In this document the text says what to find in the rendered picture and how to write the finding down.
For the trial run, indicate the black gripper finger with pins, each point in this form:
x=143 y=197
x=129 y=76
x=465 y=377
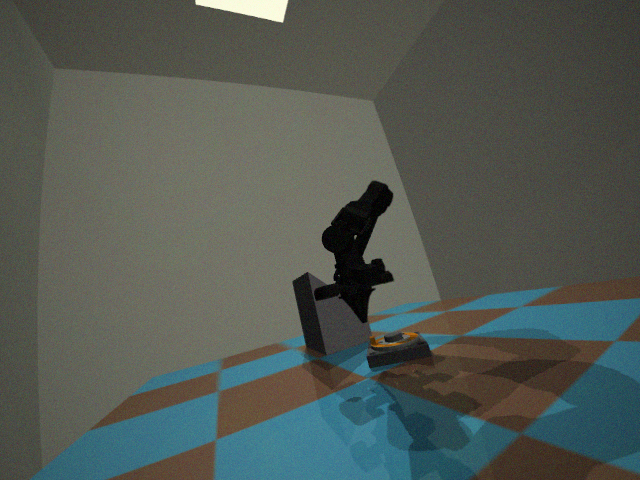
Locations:
x=354 y=303
x=364 y=299

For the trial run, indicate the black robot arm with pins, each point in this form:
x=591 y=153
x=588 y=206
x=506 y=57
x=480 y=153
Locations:
x=358 y=218

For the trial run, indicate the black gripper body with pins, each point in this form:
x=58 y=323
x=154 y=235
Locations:
x=333 y=290

